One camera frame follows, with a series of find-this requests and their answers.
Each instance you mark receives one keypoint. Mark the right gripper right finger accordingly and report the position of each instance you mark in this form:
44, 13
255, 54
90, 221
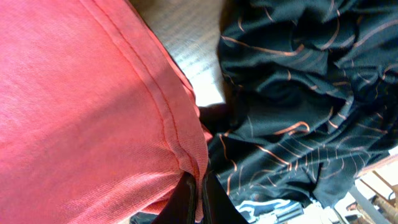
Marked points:
217, 207

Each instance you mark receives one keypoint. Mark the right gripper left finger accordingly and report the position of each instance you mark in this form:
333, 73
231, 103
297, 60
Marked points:
181, 207

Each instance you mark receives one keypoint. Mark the red t-shirt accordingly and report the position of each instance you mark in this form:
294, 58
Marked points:
97, 122

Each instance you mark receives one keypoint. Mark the black orange patterned jersey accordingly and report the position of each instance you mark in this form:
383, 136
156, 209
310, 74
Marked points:
310, 92

